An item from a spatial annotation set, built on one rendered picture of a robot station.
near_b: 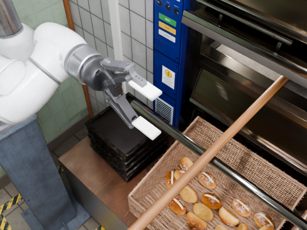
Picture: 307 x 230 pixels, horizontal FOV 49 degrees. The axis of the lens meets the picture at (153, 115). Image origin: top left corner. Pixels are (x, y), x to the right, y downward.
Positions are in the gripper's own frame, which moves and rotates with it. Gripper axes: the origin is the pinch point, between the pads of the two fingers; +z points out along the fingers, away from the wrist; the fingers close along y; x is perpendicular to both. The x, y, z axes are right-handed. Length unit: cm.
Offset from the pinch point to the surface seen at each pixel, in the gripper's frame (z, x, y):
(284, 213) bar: 32.2, -18.3, 31.7
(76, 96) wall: -116, -44, 115
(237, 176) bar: 16.4, -18.7, 31.3
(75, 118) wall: -116, -38, 135
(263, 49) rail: 3.2, -41.3, 4.5
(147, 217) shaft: 6.9, 9.4, 28.2
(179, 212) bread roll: -2, -19, 86
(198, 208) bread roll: 3, -25, 85
